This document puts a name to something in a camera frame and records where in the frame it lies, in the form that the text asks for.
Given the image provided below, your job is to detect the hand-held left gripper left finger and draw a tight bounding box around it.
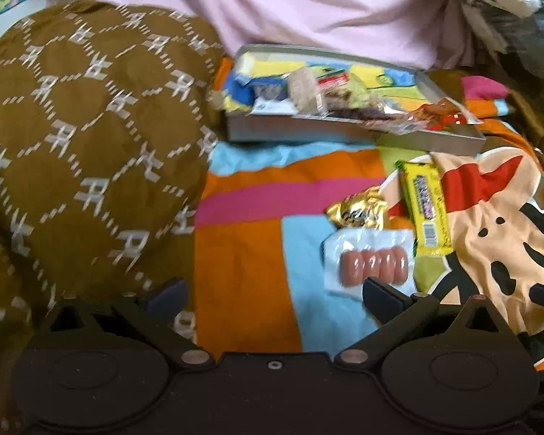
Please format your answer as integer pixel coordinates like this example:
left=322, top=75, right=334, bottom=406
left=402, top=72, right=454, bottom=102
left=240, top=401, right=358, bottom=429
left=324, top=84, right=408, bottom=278
left=50, top=278, right=216, bottom=369

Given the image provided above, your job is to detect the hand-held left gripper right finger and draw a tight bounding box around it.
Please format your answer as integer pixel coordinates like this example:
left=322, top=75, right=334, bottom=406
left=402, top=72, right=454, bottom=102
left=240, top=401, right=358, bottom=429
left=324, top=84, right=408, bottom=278
left=333, top=276, right=503, bottom=369

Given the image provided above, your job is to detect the clear sausage packet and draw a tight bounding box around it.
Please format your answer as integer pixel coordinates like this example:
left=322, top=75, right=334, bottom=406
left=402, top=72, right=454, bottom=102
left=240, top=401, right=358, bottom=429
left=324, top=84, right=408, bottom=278
left=322, top=229, right=418, bottom=297

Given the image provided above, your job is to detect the grey tray with cartoon drawing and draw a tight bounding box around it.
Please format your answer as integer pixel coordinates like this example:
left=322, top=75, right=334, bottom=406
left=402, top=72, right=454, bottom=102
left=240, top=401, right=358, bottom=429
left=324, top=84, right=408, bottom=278
left=224, top=44, right=487, bottom=157

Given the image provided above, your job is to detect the orange-red spicy snack packet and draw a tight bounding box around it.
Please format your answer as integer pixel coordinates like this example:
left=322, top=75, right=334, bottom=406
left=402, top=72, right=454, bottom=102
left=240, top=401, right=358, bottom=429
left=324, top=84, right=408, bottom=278
left=403, top=97, right=483, bottom=134

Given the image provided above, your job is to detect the quail egg packet red label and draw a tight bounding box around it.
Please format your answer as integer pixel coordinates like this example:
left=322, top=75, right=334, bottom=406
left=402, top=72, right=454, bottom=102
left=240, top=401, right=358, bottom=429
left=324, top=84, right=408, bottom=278
left=317, top=70, right=390, bottom=121

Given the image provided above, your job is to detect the white rice cracker packet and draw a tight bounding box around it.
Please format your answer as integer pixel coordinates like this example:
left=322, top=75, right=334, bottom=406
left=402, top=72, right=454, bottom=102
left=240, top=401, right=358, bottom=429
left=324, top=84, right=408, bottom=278
left=288, top=67, right=327, bottom=116

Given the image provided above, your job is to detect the gold foil snack packet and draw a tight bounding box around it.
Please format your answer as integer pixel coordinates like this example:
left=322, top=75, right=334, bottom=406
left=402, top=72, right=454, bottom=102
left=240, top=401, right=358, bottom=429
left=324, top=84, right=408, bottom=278
left=325, top=186, right=389, bottom=232

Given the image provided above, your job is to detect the yellow snack packet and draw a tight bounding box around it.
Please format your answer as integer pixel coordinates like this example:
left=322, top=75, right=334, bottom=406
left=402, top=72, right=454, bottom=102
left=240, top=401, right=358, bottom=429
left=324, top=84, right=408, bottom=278
left=396, top=159, right=454, bottom=258

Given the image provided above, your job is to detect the colourful cartoon printed blanket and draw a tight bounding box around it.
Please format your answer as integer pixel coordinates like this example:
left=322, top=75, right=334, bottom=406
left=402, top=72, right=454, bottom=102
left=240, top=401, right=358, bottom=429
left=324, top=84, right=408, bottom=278
left=193, top=54, right=544, bottom=372

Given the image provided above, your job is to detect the brown patterned quilt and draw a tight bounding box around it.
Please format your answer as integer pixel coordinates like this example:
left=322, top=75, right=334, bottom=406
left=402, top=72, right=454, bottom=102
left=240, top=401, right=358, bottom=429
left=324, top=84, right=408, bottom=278
left=0, top=0, right=227, bottom=418

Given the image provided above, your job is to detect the clear plastic bag of clothes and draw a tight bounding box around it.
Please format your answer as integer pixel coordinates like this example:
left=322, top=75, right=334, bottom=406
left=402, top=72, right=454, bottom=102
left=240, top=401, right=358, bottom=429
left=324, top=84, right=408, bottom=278
left=448, top=0, right=544, bottom=82

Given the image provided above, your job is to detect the pink bed sheet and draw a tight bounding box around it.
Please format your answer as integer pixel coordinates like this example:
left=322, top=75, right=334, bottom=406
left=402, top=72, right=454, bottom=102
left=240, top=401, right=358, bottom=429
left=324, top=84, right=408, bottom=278
left=43, top=0, right=476, bottom=71

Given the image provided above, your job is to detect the wooden bed frame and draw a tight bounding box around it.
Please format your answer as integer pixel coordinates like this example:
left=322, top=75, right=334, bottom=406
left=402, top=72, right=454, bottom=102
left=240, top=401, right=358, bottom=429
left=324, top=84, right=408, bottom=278
left=507, top=91, right=544, bottom=142

